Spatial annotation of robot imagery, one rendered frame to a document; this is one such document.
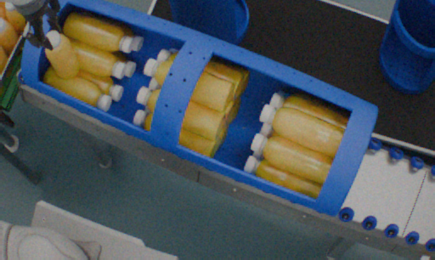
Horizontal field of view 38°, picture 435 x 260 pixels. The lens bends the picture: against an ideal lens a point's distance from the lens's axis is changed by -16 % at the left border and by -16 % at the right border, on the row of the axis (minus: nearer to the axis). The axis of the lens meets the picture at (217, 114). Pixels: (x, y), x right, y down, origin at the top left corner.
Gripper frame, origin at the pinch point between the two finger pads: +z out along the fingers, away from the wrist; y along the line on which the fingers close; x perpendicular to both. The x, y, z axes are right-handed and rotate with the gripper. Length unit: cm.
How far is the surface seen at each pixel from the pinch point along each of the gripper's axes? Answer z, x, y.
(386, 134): 116, -89, 48
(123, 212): 131, -5, -18
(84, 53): 21.3, -2.9, 4.9
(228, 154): 33, -45, -2
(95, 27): 17.2, -3.8, 11.0
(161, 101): 9.7, -30.3, -2.0
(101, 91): 26.1, -10.7, -1.3
